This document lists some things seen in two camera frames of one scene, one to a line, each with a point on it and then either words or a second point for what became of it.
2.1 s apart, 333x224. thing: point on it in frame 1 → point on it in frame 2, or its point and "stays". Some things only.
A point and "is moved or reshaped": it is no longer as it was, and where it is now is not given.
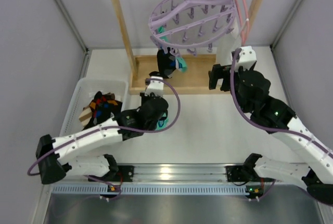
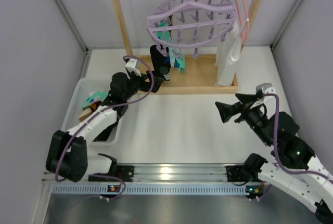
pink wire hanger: (245, 26) stays
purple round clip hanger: (191, 18) is moved or reshaped
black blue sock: (166, 63) is moved or reshaped
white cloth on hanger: (230, 42) stays
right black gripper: (225, 79) → (242, 108)
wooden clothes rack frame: (177, 74) stays
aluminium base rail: (174, 174) stays
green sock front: (162, 123) → (94, 96)
